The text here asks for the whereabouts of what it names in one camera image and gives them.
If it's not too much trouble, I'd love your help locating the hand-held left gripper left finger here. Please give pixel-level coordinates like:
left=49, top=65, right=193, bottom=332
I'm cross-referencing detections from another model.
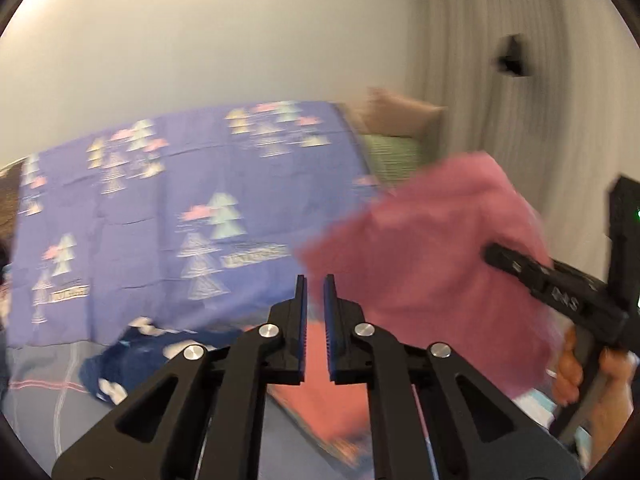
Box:
left=51, top=275, right=308, bottom=480

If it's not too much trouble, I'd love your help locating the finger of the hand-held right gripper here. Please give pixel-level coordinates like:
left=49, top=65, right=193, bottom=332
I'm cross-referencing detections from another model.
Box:
left=484, top=242, right=630, bottom=348

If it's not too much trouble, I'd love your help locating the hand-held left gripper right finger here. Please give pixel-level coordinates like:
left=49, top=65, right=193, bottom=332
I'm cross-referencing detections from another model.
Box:
left=322, top=274, right=583, bottom=480

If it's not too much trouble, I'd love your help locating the pink long-sleeve shirt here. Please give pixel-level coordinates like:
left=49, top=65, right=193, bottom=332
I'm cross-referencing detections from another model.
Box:
left=295, top=152, right=563, bottom=396

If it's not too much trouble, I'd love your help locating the person's right forearm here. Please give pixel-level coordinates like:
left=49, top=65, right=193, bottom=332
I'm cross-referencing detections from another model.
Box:
left=582, top=400, right=633, bottom=476

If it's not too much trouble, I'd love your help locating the person's right hand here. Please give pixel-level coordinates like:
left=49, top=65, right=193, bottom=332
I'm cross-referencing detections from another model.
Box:
left=548, top=330, right=639, bottom=427

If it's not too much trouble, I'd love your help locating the coral folded garment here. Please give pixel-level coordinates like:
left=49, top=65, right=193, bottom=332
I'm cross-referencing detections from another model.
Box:
left=272, top=320, right=381, bottom=453

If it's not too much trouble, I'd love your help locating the beige curtain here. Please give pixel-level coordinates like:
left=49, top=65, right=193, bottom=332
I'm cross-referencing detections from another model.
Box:
left=405, top=0, right=640, bottom=281

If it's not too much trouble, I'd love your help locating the navy star print fleece garment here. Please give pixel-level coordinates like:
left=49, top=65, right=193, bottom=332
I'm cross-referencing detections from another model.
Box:
left=80, top=316, right=261, bottom=406

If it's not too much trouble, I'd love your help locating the small green cushion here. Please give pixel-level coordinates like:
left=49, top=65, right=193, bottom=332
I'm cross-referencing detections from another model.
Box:
left=362, top=132, right=426, bottom=188

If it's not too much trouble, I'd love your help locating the purple tree print quilt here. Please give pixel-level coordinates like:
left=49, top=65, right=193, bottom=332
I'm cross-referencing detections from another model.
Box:
left=10, top=101, right=386, bottom=348

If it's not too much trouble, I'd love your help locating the peach cushion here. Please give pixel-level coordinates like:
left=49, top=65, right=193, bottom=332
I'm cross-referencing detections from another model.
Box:
left=357, top=87, right=446, bottom=138

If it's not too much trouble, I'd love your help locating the striped blue bed sheet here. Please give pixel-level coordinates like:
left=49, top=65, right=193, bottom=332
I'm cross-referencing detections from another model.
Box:
left=0, top=330, right=566, bottom=480

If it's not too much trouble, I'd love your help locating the black camera on stand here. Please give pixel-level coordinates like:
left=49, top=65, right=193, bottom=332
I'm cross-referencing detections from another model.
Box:
left=492, top=34, right=528, bottom=78

